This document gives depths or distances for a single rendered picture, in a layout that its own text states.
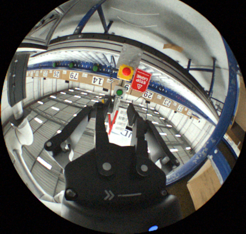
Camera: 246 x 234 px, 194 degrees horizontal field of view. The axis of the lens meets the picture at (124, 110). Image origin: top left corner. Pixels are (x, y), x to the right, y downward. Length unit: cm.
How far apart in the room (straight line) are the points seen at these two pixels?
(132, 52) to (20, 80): 74
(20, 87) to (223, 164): 88
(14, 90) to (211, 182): 89
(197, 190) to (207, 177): 4
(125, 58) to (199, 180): 56
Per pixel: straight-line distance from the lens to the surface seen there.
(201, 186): 26
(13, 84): 67
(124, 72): 32
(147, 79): 44
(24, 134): 81
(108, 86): 104
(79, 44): 56
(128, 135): 68
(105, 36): 52
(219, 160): 21
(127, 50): 45
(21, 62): 67
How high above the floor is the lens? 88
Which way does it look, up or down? 22 degrees up
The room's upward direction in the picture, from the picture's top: 162 degrees counter-clockwise
